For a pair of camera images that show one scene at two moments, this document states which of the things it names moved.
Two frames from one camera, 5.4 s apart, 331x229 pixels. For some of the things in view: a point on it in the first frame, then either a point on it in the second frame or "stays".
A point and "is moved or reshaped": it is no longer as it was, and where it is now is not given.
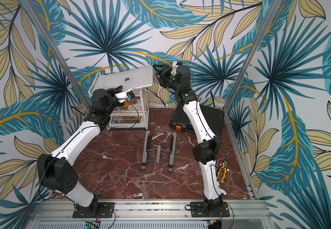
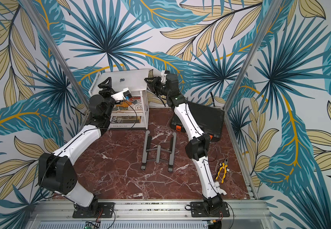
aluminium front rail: (248, 210) stays
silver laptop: (129, 78) is moved or reshaped
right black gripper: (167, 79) → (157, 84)
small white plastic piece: (222, 191) stays
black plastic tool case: (214, 118) stays
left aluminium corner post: (55, 50) stays
